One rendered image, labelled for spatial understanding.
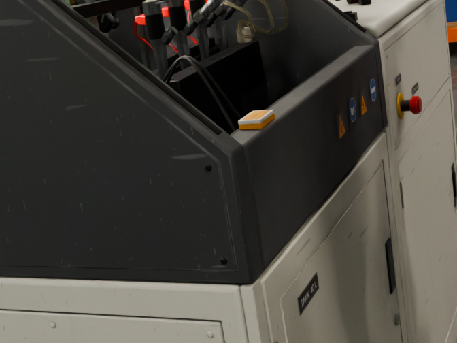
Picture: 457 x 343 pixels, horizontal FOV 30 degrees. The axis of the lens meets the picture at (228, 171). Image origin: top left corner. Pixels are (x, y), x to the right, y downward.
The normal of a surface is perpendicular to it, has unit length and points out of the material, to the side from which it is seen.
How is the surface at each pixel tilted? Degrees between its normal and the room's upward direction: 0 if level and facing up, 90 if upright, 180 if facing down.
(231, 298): 90
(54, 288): 90
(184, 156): 90
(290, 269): 90
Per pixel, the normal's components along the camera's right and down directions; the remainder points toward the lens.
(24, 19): -0.39, 0.32
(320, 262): 0.91, -0.03
